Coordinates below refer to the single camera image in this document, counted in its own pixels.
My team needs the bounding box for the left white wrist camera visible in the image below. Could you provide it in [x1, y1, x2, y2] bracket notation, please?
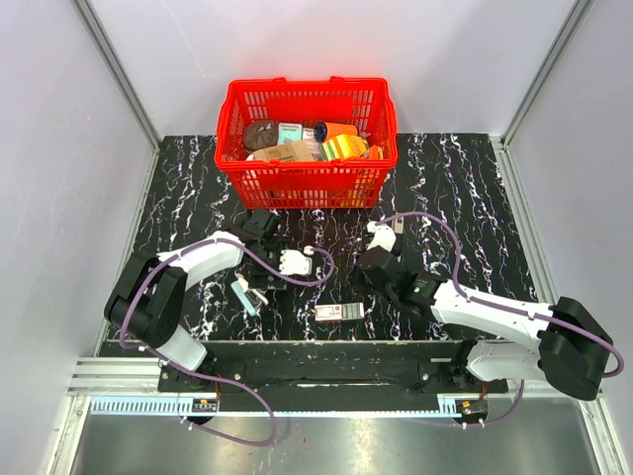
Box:
[279, 248, 313, 276]

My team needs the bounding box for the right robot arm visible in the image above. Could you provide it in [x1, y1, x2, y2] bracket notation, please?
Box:
[357, 247, 613, 401]

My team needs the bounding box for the brown cardboard box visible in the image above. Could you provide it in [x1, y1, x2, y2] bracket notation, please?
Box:
[246, 140, 321, 162]

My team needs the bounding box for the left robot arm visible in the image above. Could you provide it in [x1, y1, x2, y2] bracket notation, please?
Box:
[104, 209, 288, 392]

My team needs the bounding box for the light blue stapler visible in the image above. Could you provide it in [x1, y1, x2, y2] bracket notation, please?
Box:
[230, 275, 269, 317]

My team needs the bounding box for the purple cable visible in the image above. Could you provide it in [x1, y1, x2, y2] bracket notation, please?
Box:
[373, 211, 625, 429]
[118, 237, 337, 445]

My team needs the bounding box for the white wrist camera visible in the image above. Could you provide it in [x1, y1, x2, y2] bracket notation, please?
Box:
[279, 248, 313, 276]
[366, 222, 397, 253]

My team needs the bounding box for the yellow green striped box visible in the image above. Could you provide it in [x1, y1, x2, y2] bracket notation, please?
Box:
[319, 134, 370, 161]

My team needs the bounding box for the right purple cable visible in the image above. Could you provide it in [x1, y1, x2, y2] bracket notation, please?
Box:
[373, 211, 625, 429]

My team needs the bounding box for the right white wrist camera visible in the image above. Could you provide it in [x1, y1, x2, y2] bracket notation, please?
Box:
[366, 222, 397, 253]

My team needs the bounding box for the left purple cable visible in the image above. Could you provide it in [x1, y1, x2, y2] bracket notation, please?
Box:
[118, 237, 337, 445]

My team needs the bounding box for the beige stapler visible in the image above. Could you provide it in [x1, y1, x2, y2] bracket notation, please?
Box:
[391, 219, 404, 236]

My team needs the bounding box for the brown round cookie pack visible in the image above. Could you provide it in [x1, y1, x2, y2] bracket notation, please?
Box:
[242, 120, 279, 152]

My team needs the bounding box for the teal small box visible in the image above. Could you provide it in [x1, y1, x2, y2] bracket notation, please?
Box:
[277, 122, 303, 145]

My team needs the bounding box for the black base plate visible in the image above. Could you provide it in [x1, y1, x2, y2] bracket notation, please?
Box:
[156, 339, 510, 415]

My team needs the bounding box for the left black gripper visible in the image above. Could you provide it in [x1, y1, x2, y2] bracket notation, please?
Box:
[248, 237, 293, 289]

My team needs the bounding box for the red white staple box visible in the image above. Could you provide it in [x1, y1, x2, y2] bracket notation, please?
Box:
[315, 303, 365, 323]

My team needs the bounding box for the red plastic shopping basket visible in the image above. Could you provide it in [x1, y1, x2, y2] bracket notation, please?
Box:
[215, 76, 399, 209]

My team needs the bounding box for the orange cylinder can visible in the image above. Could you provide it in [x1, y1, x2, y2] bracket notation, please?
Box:
[314, 122, 359, 143]

